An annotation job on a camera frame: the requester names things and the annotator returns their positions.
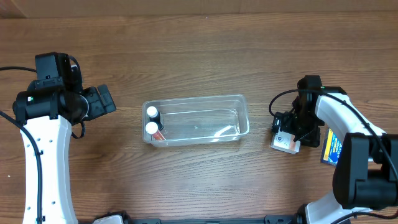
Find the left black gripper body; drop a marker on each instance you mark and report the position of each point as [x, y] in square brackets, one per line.
[101, 99]

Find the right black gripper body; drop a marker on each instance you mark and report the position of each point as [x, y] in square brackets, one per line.
[298, 130]

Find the white plaster box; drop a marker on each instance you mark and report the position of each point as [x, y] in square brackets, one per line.
[285, 142]

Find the blue yellow box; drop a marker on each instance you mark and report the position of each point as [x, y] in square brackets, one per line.
[331, 150]

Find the black bottle white cap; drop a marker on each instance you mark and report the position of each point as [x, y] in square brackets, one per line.
[155, 116]

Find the orange bottle white cap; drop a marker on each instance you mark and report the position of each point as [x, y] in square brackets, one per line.
[153, 129]

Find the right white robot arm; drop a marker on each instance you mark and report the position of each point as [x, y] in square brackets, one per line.
[365, 177]

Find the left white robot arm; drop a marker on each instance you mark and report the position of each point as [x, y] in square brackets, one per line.
[47, 116]

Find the clear plastic container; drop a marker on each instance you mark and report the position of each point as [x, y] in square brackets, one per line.
[198, 120]

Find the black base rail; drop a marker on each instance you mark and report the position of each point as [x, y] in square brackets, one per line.
[123, 218]

